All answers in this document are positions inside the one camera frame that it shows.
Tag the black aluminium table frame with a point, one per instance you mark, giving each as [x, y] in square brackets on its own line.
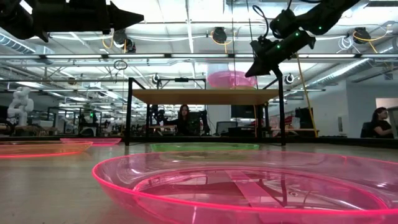
[311, 140]

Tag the grey monitor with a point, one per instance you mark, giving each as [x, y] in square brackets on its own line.
[394, 121]

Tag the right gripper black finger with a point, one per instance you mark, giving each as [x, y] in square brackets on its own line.
[262, 65]

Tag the orange translucent plastic plate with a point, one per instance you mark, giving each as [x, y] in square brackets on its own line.
[40, 148]

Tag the black monitor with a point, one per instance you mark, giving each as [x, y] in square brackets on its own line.
[244, 111]

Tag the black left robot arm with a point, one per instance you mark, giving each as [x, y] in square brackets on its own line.
[12, 25]

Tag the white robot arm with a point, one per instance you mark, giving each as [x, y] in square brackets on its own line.
[20, 105]

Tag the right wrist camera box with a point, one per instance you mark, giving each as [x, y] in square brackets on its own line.
[283, 23]

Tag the person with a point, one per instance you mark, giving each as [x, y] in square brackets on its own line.
[381, 126]
[185, 124]

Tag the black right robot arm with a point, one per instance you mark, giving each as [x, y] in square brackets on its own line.
[326, 15]

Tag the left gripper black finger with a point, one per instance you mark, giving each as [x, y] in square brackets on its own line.
[124, 18]

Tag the wooden shelf black metal frame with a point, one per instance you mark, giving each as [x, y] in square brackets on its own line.
[205, 97]

